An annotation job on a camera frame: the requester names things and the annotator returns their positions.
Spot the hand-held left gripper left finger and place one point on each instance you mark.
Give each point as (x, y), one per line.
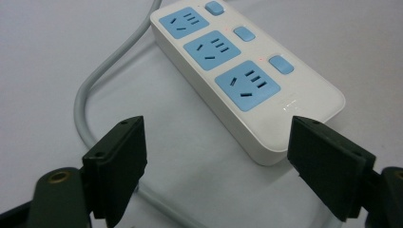
(117, 167)

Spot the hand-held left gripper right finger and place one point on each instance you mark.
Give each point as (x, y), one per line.
(329, 167)

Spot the white power strip blue sockets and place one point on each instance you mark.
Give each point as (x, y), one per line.
(253, 95)

